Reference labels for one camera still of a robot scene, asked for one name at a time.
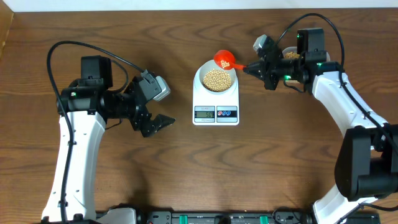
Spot white digital kitchen scale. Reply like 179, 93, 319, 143
192, 69, 240, 126

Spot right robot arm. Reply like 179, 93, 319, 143
243, 28, 397, 223

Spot right black cable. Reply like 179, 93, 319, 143
275, 12, 398, 224

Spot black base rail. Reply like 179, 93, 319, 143
136, 210, 381, 224

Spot red measuring scoop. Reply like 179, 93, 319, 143
213, 50, 245, 70

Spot soybeans in bowl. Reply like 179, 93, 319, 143
203, 69, 233, 92

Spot soybeans in scoop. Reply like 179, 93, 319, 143
220, 60, 230, 70

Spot black cable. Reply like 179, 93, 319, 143
46, 40, 147, 224
275, 12, 398, 224

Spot left black cable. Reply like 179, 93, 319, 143
46, 40, 147, 224

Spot grey round bowl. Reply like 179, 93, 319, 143
198, 60, 238, 93

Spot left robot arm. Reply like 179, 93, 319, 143
41, 55, 175, 223

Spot pile of soybeans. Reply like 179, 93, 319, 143
284, 52, 300, 59

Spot clear plastic container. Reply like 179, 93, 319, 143
282, 47, 331, 62

